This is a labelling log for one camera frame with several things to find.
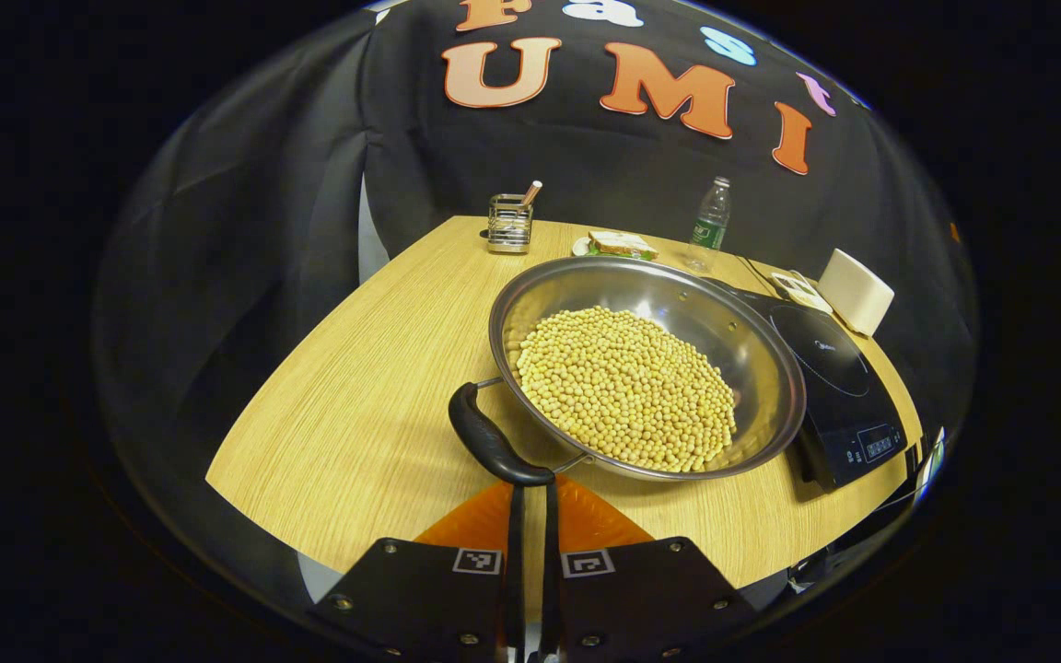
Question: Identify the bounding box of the clear plastic water bottle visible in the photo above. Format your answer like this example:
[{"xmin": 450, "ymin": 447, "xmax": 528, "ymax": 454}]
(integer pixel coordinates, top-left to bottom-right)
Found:
[{"xmin": 685, "ymin": 177, "xmax": 732, "ymax": 274}]

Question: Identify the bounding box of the black power cable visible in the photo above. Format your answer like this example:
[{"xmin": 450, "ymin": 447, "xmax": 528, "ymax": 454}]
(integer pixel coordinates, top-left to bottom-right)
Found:
[{"xmin": 738, "ymin": 258, "xmax": 782, "ymax": 297}]

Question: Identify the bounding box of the white box appliance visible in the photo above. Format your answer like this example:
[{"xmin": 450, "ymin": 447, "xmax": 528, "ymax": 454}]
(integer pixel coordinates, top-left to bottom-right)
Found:
[{"xmin": 816, "ymin": 249, "xmax": 896, "ymax": 338}]

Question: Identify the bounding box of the black backdrop cloth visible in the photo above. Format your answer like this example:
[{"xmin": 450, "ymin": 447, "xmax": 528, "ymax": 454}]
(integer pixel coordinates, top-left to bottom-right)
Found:
[{"xmin": 93, "ymin": 0, "xmax": 978, "ymax": 572}]

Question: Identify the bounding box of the small white plate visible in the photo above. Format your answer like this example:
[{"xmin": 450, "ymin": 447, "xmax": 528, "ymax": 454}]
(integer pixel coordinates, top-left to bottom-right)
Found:
[{"xmin": 572, "ymin": 237, "xmax": 660, "ymax": 262}]

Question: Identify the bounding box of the sandwich with lettuce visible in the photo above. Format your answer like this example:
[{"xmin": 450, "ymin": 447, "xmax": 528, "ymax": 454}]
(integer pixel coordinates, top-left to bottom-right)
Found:
[{"xmin": 586, "ymin": 230, "xmax": 659, "ymax": 261}]

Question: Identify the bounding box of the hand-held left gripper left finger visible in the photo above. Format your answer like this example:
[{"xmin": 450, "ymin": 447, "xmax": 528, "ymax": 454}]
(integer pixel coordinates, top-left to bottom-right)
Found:
[{"xmin": 309, "ymin": 479, "xmax": 525, "ymax": 663}]

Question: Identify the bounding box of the black induction cooktop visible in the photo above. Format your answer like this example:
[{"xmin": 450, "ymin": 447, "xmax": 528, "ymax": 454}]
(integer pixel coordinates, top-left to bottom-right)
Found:
[{"xmin": 705, "ymin": 276, "xmax": 909, "ymax": 492}]

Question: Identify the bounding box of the metal wire utensil holder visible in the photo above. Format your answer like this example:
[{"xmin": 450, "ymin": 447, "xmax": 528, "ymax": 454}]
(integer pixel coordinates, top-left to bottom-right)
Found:
[{"xmin": 486, "ymin": 193, "xmax": 534, "ymax": 255}]

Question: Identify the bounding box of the stainless steel pot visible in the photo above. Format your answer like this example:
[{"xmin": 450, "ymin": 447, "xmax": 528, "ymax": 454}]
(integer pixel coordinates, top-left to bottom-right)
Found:
[{"xmin": 448, "ymin": 255, "xmax": 808, "ymax": 487}]

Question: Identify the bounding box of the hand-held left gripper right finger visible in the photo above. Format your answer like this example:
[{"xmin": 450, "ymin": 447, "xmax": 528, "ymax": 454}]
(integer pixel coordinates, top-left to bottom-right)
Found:
[{"xmin": 540, "ymin": 474, "xmax": 762, "ymax": 663}]

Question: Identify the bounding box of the pile of soybeans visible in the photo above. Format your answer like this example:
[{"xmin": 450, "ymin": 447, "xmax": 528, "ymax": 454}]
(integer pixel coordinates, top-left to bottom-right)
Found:
[{"xmin": 514, "ymin": 306, "xmax": 739, "ymax": 473}]

